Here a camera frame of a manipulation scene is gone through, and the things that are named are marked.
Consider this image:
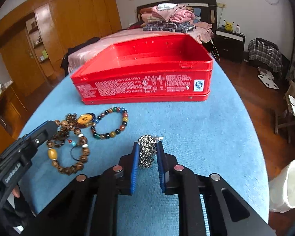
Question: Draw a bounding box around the white trash bin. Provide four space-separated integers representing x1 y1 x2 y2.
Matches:
269 159 295 213

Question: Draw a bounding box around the blue table cloth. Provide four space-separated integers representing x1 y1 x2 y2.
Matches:
18 59 270 236

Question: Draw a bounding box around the brown wooden bead bracelet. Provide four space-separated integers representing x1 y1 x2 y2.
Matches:
46 119 90 176

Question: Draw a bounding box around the yellow pikachu plush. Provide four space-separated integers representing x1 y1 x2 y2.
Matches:
224 20 234 32

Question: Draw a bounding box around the multicolour bead bracelet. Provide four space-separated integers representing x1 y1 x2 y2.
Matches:
90 106 129 140

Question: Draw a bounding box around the wooden wardrobe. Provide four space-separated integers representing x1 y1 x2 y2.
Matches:
0 0 121 96

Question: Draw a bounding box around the white floor scale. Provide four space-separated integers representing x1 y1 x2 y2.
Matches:
257 67 279 89

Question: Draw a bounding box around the wooden side cabinet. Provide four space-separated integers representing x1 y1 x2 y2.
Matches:
0 83 30 154

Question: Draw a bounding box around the hand holding left gripper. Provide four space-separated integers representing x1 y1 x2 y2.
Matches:
12 185 20 198

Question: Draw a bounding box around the pile of folded clothes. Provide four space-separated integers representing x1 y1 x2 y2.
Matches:
140 3 196 34

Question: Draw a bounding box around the dark bead necklace with pendant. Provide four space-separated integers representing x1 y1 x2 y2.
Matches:
53 113 96 148

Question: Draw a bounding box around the silver chain jewelry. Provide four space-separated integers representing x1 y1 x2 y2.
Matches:
138 135 163 168

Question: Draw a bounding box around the red metal tin box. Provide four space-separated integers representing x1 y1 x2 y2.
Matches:
71 34 214 105

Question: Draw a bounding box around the plaid bag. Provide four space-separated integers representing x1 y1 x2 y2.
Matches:
248 37 283 73

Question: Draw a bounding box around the small wooden stool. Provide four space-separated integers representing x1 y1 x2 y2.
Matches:
274 80 295 144

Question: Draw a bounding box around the black nightstand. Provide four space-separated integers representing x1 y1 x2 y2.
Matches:
214 28 245 63

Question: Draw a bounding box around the dark wooden headboard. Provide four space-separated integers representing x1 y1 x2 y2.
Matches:
136 0 218 34

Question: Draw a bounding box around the white bottle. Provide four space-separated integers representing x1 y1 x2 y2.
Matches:
235 25 240 34

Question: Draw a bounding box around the black garment on bed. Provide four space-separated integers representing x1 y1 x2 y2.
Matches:
60 36 101 77

